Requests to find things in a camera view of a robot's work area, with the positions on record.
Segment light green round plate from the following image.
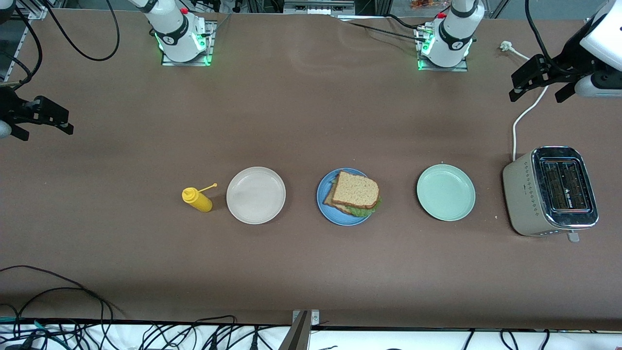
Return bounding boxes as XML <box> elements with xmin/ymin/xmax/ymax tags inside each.
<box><xmin>416</xmin><ymin>164</ymin><xmax>476</xmax><ymax>222</ymax></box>

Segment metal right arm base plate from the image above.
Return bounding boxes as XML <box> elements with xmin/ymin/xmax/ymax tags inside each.
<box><xmin>160</xmin><ymin>19</ymin><xmax>217</xmax><ymax>67</ymax></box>

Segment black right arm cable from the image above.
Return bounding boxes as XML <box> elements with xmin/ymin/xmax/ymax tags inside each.
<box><xmin>44</xmin><ymin>0</ymin><xmax>121</xmax><ymax>62</ymax></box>

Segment teal cable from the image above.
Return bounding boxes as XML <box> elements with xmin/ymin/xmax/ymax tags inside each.
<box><xmin>0</xmin><ymin>317</ymin><xmax>66</xmax><ymax>349</ymax></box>

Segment yellow squeeze bottle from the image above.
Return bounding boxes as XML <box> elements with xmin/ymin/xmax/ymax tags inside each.
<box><xmin>182</xmin><ymin>183</ymin><xmax>218</xmax><ymax>213</ymax></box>

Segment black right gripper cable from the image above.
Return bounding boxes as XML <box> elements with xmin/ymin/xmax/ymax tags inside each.
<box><xmin>0</xmin><ymin>10</ymin><xmax>43</xmax><ymax>88</ymax></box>

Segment blue round plate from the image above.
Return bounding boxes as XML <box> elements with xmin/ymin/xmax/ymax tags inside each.
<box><xmin>317</xmin><ymin>168</ymin><xmax>377</xmax><ymax>227</ymax></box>

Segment green lettuce leaf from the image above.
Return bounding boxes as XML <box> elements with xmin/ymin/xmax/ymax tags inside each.
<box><xmin>331</xmin><ymin>177</ymin><xmax>383</xmax><ymax>218</ymax></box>

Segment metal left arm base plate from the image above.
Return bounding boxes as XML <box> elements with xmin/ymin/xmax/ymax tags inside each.
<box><xmin>416</xmin><ymin>24</ymin><xmax>470</xmax><ymax>72</ymax></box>

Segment aluminium frame profile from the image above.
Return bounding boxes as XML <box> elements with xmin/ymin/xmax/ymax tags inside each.
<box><xmin>283</xmin><ymin>0</ymin><xmax>356</xmax><ymax>16</ymax></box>

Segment beige round plate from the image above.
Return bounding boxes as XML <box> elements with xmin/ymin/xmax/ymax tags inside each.
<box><xmin>226</xmin><ymin>167</ymin><xmax>287</xmax><ymax>225</ymax></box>

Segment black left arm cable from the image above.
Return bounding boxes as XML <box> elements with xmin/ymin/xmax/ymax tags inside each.
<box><xmin>525</xmin><ymin>0</ymin><xmax>559</xmax><ymax>73</ymax></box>

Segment brown bread slice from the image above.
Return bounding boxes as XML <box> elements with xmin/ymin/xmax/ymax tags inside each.
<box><xmin>331</xmin><ymin>171</ymin><xmax>380</xmax><ymax>210</ymax></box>
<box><xmin>323</xmin><ymin>184</ymin><xmax>354</xmax><ymax>216</ymax></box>

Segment dark metal mount post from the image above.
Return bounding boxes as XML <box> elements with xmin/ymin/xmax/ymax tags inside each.
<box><xmin>278</xmin><ymin>311</ymin><xmax>311</xmax><ymax>350</ymax></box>

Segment beige chrome toaster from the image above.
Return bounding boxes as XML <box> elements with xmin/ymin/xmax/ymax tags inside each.
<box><xmin>502</xmin><ymin>146</ymin><xmax>599</xmax><ymax>243</ymax></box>

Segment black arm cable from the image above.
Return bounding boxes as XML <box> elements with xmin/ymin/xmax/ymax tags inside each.
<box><xmin>525</xmin><ymin>0</ymin><xmax>559</xmax><ymax>73</ymax></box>
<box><xmin>44</xmin><ymin>0</ymin><xmax>121</xmax><ymax>62</ymax></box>

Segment white toaster power cable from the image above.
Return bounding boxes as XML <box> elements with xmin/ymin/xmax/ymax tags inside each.
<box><xmin>500</xmin><ymin>41</ymin><xmax>550</xmax><ymax>162</ymax></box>

